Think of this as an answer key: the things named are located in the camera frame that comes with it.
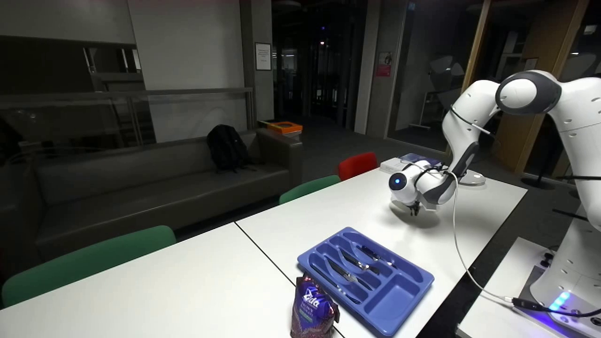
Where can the purple snack bag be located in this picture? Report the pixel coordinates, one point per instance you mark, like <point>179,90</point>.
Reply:
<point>313,310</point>

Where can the bin with orange lid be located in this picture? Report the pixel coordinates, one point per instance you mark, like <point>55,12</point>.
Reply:
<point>282,128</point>

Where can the blue book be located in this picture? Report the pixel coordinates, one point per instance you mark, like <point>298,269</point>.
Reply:
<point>414,158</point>

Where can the black backpack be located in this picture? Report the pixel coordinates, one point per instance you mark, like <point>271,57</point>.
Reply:
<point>226,149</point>

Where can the wooden post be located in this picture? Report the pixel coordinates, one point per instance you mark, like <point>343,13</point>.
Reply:
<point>474,49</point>

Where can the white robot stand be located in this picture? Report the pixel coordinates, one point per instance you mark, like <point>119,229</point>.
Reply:
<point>495,301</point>

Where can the red chair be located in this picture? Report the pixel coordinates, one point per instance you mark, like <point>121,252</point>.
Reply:
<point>358,164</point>

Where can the glass balustrade railing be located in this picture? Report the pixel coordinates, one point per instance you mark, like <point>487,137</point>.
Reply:
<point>125,96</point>

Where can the grey sofa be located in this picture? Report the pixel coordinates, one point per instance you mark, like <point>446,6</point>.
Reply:
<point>125,194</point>

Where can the red wall sign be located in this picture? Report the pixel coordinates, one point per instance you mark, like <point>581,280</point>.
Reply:
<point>384,70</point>

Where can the white flat plate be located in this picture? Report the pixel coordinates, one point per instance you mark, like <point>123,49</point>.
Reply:
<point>474,179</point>

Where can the framed paper notice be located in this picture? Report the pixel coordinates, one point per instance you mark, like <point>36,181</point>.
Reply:
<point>264,57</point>

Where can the dark cutlery piece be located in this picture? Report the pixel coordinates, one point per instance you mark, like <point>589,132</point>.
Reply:
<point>373,254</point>
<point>343,273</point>

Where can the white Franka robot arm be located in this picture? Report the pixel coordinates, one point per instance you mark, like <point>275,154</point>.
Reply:
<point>575,124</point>

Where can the green chair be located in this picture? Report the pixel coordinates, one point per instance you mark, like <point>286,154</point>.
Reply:
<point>87,259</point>
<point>309,186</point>

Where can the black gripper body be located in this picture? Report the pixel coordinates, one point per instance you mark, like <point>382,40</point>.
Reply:
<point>414,211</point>

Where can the blue cutlery tray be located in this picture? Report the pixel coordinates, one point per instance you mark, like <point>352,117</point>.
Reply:
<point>388,301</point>

